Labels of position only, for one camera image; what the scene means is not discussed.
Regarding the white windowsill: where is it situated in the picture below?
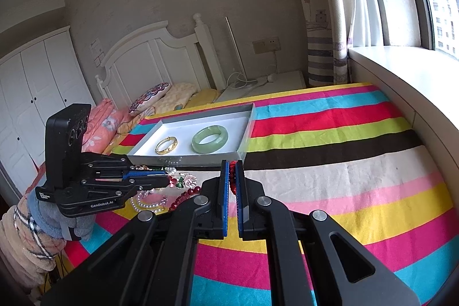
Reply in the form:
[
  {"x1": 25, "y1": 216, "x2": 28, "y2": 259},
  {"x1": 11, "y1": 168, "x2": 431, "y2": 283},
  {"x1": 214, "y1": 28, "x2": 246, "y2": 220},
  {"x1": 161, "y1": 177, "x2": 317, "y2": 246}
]
[{"x1": 348, "y1": 44, "x2": 459, "y2": 163}]

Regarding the gold bangle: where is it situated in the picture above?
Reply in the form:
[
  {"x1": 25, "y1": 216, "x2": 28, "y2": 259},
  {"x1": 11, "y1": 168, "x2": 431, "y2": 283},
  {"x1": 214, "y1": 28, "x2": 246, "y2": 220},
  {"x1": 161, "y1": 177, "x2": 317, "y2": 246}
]
[{"x1": 155, "y1": 136, "x2": 179, "y2": 155}]

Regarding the printed striped curtain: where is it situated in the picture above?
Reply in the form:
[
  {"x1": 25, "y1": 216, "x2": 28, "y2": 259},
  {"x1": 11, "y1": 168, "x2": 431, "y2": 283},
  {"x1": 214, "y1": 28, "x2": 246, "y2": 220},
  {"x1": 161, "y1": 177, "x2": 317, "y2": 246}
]
[{"x1": 281, "y1": 0, "x2": 354, "y2": 88}]

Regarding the person's left hand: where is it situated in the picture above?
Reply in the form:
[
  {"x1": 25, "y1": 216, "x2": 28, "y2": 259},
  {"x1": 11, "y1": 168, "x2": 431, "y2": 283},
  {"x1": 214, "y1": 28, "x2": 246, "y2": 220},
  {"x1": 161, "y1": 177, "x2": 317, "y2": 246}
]
[{"x1": 36, "y1": 200, "x2": 94, "y2": 243}]

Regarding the grey jewelry box tray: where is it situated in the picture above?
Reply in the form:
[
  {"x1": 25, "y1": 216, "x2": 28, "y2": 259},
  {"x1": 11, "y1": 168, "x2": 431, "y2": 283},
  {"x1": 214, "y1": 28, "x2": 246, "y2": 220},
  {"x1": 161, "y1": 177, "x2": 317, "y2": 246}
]
[{"x1": 127, "y1": 103, "x2": 257, "y2": 172}]

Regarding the window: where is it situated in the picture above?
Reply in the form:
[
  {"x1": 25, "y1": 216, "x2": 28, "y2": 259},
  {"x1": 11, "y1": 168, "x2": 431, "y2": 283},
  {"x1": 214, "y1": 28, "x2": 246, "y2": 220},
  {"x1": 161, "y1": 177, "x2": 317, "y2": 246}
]
[{"x1": 398, "y1": 0, "x2": 459, "y2": 59}]

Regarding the white wall switch panel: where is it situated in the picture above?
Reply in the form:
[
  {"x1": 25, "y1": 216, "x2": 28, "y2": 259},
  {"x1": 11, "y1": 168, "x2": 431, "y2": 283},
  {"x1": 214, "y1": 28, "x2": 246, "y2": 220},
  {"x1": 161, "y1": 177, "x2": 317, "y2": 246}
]
[{"x1": 90, "y1": 39, "x2": 106, "y2": 68}]

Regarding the green jade bangle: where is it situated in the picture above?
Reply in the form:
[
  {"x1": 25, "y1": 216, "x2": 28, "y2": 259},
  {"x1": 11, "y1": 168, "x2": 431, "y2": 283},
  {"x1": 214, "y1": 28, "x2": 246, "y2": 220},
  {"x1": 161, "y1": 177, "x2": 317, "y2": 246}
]
[{"x1": 192, "y1": 125, "x2": 229, "y2": 153}]

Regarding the person's left forearm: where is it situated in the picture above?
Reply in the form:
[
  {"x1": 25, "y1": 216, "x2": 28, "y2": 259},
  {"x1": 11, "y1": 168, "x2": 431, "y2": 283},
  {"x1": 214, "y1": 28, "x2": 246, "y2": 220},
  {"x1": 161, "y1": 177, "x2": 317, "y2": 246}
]
[{"x1": 0, "y1": 204, "x2": 66, "y2": 292}]

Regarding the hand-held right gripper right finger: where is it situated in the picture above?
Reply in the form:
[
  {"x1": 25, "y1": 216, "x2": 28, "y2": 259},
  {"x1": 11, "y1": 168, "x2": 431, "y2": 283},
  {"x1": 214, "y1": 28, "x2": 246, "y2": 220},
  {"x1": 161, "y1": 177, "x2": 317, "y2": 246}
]
[{"x1": 237, "y1": 160, "x2": 420, "y2": 306}]

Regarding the striped colourful blanket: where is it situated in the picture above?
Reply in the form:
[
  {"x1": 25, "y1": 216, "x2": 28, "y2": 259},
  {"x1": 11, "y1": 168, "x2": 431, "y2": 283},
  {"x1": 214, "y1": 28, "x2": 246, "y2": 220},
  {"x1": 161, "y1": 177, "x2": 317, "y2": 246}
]
[{"x1": 59, "y1": 82, "x2": 454, "y2": 306}]

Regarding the beige wall socket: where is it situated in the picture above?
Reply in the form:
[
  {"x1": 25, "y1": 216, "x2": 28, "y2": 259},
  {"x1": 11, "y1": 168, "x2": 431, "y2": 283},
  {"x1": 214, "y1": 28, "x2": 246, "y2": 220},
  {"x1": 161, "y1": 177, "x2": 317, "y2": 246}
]
[{"x1": 252, "y1": 37, "x2": 280, "y2": 54}]

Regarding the white pearl necklace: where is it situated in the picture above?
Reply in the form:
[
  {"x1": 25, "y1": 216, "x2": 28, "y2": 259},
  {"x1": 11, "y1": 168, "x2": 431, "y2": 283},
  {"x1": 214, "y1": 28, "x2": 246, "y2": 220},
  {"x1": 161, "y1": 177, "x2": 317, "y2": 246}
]
[{"x1": 131, "y1": 188, "x2": 169, "y2": 214}]

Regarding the thin metal pole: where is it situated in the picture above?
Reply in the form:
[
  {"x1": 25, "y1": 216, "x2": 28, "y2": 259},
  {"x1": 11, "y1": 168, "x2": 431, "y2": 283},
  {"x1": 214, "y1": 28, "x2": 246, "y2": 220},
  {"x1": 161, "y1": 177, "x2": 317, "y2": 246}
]
[{"x1": 224, "y1": 17, "x2": 249, "y2": 81}]

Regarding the white wooden headboard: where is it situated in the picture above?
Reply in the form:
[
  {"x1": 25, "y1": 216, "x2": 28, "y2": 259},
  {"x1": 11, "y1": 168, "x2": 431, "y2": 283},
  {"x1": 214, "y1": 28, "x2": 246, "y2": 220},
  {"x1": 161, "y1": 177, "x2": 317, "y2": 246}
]
[{"x1": 95, "y1": 13, "x2": 225, "y2": 109}]

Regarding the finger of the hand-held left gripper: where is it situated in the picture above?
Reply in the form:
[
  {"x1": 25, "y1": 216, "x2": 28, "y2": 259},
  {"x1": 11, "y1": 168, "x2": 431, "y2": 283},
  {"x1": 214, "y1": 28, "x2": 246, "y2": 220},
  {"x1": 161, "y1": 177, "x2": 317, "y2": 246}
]
[
  {"x1": 122, "y1": 168, "x2": 169, "y2": 182},
  {"x1": 127, "y1": 178, "x2": 170, "y2": 190}
]

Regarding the dark red bead bracelet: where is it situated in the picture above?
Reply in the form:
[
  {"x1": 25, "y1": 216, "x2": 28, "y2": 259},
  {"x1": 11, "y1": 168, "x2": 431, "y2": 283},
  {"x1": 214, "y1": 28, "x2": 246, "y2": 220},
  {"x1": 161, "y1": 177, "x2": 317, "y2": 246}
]
[{"x1": 169, "y1": 185, "x2": 202, "y2": 213}]

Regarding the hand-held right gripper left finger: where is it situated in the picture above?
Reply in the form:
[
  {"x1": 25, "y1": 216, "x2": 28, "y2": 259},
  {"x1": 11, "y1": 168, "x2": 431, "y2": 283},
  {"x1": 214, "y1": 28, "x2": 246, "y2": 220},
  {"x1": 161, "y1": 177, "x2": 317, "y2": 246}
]
[{"x1": 41, "y1": 160, "x2": 230, "y2": 306}]

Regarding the pink floral quilt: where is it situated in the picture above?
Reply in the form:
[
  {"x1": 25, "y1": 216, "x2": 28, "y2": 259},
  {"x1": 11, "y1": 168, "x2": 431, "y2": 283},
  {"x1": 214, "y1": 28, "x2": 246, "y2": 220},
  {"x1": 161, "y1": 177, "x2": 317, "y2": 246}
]
[{"x1": 81, "y1": 98, "x2": 144, "y2": 154}]

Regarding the pale yellow quilted pillow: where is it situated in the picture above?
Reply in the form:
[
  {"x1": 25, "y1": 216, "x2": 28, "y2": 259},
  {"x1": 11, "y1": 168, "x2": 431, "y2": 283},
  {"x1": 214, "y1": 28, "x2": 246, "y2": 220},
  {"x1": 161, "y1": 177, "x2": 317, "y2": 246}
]
[{"x1": 152, "y1": 83, "x2": 199, "y2": 111}]

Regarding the embroidered purple pillow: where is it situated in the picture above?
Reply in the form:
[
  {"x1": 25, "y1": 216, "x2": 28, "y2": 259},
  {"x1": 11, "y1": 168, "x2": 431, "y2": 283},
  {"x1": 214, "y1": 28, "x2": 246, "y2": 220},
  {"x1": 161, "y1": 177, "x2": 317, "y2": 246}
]
[{"x1": 128, "y1": 83, "x2": 172, "y2": 114}]

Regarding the white wardrobe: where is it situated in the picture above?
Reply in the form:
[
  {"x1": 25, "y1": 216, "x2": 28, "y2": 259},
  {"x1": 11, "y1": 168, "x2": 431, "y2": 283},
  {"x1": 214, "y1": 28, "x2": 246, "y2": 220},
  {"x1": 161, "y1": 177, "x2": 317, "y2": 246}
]
[{"x1": 0, "y1": 26, "x2": 97, "y2": 192}]

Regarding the white nightstand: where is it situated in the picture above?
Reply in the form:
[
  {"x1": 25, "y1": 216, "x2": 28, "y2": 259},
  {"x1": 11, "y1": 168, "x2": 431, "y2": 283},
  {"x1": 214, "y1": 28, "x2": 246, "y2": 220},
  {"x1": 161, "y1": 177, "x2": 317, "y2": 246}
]
[{"x1": 215, "y1": 70, "x2": 307, "y2": 104}]

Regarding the white charger cable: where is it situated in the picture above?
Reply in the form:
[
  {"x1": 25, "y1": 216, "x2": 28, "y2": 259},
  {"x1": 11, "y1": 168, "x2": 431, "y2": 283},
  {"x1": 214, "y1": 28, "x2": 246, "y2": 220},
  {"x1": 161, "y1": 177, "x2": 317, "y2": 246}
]
[{"x1": 226, "y1": 50, "x2": 281, "y2": 90}]

